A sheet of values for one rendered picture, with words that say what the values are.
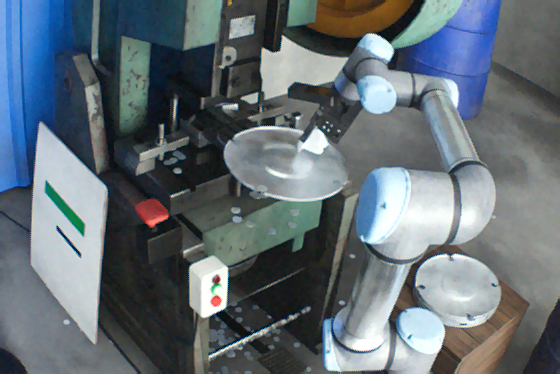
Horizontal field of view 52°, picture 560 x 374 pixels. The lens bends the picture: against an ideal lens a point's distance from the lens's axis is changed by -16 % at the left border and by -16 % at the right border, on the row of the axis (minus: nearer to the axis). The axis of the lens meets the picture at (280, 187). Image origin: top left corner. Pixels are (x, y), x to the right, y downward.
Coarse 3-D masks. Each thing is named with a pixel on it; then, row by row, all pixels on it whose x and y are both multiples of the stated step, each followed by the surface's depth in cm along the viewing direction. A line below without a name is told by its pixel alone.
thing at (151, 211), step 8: (144, 200) 143; (152, 200) 144; (136, 208) 141; (144, 208) 141; (152, 208) 141; (160, 208) 142; (144, 216) 139; (152, 216) 139; (160, 216) 140; (168, 216) 142; (152, 224) 143
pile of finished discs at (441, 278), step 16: (448, 256) 197; (464, 256) 197; (432, 272) 190; (448, 272) 191; (464, 272) 191; (480, 272) 192; (416, 288) 185; (432, 288) 184; (448, 288) 184; (464, 288) 184; (480, 288) 185; (496, 288) 186; (432, 304) 179; (448, 304) 179; (464, 304) 179; (480, 304) 179; (496, 304) 179; (448, 320) 175; (464, 320) 174; (480, 320) 176
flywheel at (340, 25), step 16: (320, 0) 180; (336, 0) 176; (352, 0) 171; (368, 0) 167; (384, 0) 162; (400, 0) 154; (416, 0) 151; (320, 16) 178; (336, 16) 173; (352, 16) 169; (368, 16) 164; (384, 16) 160; (400, 16) 156; (336, 32) 175; (352, 32) 171; (368, 32) 166; (384, 32) 167
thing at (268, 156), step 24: (264, 144) 162; (288, 144) 164; (240, 168) 152; (264, 168) 154; (288, 168) 155; (312, 168) 157; (336, 168) 159; (264, 192) 147; (288, 192) 148; (312, 192) 150
